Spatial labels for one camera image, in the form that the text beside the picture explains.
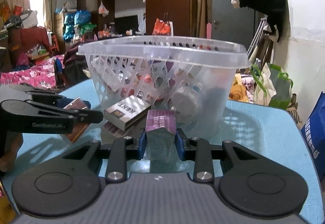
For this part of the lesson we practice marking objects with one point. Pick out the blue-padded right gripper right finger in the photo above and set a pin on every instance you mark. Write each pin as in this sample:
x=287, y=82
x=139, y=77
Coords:
x=197, y=150

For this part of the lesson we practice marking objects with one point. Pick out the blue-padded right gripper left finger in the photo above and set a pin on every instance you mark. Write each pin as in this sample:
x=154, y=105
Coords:
x=120, y=152

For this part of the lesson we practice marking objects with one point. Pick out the translucent white plastic basket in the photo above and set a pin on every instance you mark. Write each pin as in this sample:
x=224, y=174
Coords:
x=152, y=68

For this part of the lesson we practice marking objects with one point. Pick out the person's left hand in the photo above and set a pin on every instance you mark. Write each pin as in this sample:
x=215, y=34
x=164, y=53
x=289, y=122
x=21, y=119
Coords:
x=7, y=161

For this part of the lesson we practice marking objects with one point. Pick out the Kent cigarette box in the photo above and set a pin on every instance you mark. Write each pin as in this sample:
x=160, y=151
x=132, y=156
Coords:
x=126, y=112

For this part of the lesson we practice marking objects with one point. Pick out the pink floral bedding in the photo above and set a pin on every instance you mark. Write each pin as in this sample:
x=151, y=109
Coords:
x=41, y=75

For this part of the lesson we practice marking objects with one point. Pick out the dark maroon clothing pile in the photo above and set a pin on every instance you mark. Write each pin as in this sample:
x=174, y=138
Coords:
x=74, y=66

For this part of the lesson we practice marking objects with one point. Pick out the yellow blanket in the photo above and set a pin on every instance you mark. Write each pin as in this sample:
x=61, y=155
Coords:
x=238, y=91

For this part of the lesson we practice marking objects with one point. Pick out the blue plastic bags stack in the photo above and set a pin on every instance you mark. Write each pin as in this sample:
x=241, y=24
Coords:
x=77, y=24

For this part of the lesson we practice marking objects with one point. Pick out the blue woven shopping bag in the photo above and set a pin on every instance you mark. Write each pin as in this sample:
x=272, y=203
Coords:
x=313, y=133

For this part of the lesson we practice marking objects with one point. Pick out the black television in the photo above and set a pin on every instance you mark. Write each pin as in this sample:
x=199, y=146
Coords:
x=126, y=23

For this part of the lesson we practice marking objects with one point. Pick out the orange white hanging bag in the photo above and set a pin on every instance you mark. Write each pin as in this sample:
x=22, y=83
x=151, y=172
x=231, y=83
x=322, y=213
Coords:
x=162, y=27

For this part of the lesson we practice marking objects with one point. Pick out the grey door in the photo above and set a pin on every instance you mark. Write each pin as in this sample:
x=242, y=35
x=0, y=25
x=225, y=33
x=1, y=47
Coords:
x=231, y=24

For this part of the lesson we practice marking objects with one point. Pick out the metal crutches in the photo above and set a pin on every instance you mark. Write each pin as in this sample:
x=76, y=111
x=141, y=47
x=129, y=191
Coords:
x=257, y=36

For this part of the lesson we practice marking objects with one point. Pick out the black hanging garment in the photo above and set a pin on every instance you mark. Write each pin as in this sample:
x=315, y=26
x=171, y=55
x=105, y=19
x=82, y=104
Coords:
x=273, y=9

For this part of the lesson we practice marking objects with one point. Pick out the white green-handled tote bag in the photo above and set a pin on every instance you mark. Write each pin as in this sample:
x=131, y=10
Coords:
x=273, y=86

